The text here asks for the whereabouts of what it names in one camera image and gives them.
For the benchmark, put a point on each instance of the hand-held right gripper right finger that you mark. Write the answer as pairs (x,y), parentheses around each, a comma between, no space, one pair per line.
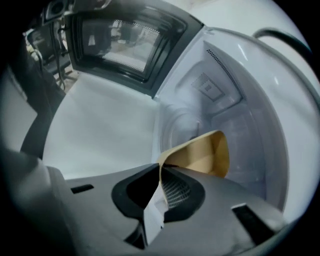
(212,225)

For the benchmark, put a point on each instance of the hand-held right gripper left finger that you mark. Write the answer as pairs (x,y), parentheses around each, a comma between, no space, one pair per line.
(100,212)

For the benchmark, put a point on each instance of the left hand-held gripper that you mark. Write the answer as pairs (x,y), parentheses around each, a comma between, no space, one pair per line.
(56,8)

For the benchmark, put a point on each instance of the white microwave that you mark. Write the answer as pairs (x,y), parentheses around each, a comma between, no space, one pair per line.
(225,100)

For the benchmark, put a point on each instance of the black office chair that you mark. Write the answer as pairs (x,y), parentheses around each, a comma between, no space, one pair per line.
(50,60)

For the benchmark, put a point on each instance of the glass turntable plate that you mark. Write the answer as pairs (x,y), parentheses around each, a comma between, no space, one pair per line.
(247,155)

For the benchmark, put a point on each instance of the white table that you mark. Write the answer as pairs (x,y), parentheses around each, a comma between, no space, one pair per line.
(100,125)

